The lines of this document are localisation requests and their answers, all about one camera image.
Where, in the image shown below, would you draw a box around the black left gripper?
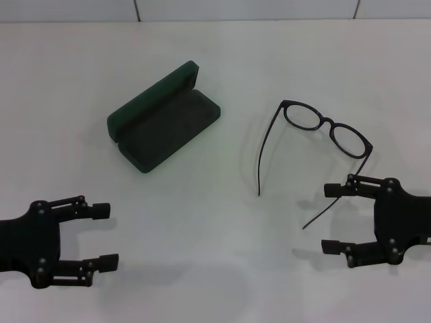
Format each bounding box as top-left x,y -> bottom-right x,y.
0,194 -> 120,289

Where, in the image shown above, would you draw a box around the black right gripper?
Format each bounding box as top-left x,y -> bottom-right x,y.
321,174 -> 431,269

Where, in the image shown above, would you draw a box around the black glasses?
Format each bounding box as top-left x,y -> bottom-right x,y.
257,100 -> 374,231

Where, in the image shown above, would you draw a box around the green glasses case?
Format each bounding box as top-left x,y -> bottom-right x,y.
106,60 -> 222,175

